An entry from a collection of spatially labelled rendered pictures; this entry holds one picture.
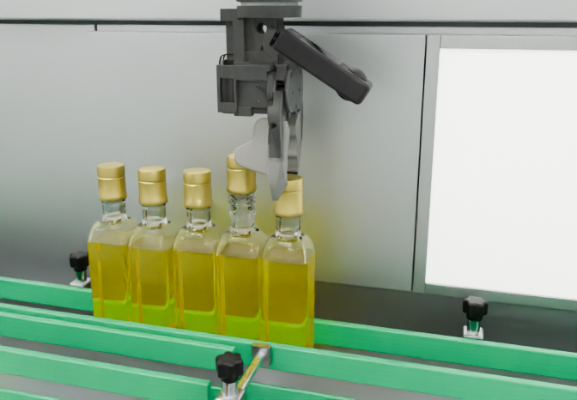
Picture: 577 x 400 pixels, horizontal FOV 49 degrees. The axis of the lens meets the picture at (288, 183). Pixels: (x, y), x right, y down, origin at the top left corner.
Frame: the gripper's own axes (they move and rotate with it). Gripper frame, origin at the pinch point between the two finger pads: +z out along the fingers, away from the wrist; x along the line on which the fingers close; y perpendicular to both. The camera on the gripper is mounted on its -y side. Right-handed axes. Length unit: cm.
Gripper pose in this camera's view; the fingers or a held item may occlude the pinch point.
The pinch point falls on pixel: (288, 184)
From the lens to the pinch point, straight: 73.6
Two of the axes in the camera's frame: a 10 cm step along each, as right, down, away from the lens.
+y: -9.7, -0.7, 2.5
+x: -2.6, 2.6, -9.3
